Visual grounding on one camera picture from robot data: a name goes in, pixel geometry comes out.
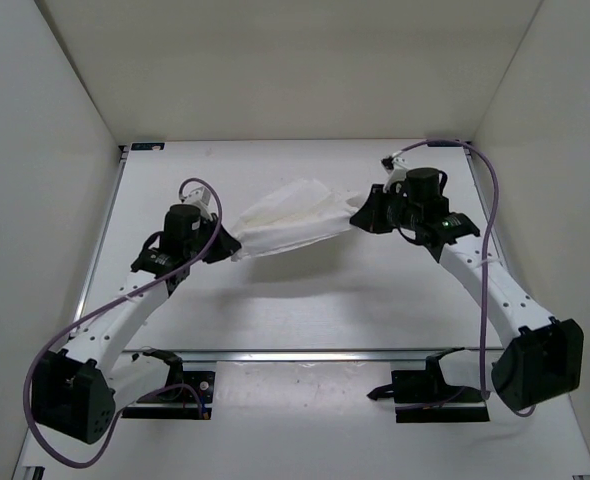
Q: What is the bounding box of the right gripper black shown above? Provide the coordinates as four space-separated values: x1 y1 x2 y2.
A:
352 185 422 236

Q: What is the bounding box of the white pleated skirt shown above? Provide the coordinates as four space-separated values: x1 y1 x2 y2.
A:
230 179 365 261

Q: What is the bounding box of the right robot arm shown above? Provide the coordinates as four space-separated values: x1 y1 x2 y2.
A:
350 167 584 411

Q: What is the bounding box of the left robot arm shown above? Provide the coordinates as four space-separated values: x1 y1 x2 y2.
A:
23 204 241 444

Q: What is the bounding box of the right blue corner label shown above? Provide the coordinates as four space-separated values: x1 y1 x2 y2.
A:
426 139 461 148

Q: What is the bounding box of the blue corner label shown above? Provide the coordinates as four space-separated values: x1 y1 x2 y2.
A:
130 142 165 151
426 139 461 148

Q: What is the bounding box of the left blue corner label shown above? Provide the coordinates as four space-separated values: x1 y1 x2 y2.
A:
130 142 165 151

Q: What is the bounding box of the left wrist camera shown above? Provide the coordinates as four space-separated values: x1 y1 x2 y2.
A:
179 186 212 212

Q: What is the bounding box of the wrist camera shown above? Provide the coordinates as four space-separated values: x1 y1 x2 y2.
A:
179 186 212 212
381 152 409 193

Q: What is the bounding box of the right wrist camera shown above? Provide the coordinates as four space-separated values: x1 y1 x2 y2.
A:
381 152 409 193

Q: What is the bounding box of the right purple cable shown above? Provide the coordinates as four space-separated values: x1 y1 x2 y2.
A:
382 138 537 417

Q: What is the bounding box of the purple cable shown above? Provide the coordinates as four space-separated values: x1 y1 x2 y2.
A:
22 178 222 469
382 138 537 417

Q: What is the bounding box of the aluminium left side rail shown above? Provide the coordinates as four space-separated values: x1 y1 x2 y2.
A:
72 144 130 322

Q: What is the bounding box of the aluminium front rail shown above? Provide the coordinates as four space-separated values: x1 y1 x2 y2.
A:
176 349 435 363

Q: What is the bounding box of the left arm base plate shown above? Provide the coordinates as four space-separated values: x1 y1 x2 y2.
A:
122 370 216 421

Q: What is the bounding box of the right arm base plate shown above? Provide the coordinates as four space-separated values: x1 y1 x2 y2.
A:
367 368 490 424

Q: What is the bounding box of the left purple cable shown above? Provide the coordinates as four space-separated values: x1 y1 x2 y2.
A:
22 178 222 469

